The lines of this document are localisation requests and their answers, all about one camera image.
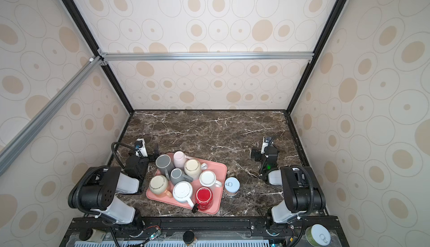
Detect white mug red inside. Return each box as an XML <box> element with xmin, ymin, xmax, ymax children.
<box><xmin>199</xmin><ymin>170</ymin><xmax>223</xmax><ymax>190</ymax></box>

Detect white plug adapter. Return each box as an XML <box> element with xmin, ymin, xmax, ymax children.
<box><xmin>79</xmin><ymin>228</ymin><xmax>106</xmax><ymax>244</ymax></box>

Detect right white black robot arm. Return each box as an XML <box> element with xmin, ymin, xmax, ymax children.
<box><xmin>250</xmin><ymin>146</ymin><xmax>326</xmax><ymax>224</ymax></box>

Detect tall dark grey mug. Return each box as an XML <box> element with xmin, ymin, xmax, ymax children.
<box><xmin>156</xmin><ymin>155</ymin><xmax>175</xmax><ymax>180</ymax></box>

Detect black round knob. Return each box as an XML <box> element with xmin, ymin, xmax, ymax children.
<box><xmin>183</xmin><ymin>230</ymin><xmax>197</xmax><ymax>247</ymax></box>

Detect horizontal aluminium rail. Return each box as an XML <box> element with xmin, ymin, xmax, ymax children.
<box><xmin>101</xmin><ymin>51</ymin><xmax>314</xmax><ymax>61</ymax></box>

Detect pale pink mug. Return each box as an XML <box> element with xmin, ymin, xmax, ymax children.
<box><xmin>173</xmin><ymin>151</ymin><xmax>189</xmax><ymax>169</ymax></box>

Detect diagonal aluminium rail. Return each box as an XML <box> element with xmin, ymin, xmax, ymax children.
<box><xmin>1</xmin><ymin>56</ymin><xmax>101</xmax><ymax>174</ymax></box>

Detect beige mug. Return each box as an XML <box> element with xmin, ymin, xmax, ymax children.
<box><xmin>149</xmin><ymin>175</ymin><xmax>173</xmax><ymax>198</ymax></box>

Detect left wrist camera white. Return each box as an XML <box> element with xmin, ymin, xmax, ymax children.
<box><xmin>134</xmin><ymin>138</ymin><xmax>148</xmax><ymax>158</ymax></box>

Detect white ribbed mug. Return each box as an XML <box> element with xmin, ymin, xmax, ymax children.
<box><xmin>172</xmin><ymin>182</ymin><xmax>194</xmax><ymax>208</ymax></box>

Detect white lidded small can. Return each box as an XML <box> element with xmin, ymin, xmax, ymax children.
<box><xmin>224</xmin><ymin>177</ymin><xmax>240</xmax><ymax>197</ymax></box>

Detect black base frame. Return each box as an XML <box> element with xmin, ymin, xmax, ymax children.
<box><xmin>60</xmin><ymin>216</ymin><xmax>349</xmax><ymax>247</ymax></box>

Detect cream speckled mug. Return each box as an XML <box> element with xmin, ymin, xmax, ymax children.
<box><xmin>184</xmin><ymin>159</ymin><xmax>208</xmax><ymax>180</ymax></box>

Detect pink plastic tray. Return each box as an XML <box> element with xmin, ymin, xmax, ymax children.
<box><xmin>146</xmin><ymin>159</ymin><xmax>227</xmax><ymax>215</ymax></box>

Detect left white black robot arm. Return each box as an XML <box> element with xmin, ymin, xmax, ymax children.
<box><xmin>68</xmin><ymin>138</ymin><xmax>152</xmax><ymax>228</ymax></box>

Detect small grey mug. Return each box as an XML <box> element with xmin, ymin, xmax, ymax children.
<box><xmin>170</xmin><ymin>168</ymin><xmax>194</xmax><ymax>186</ymax></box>

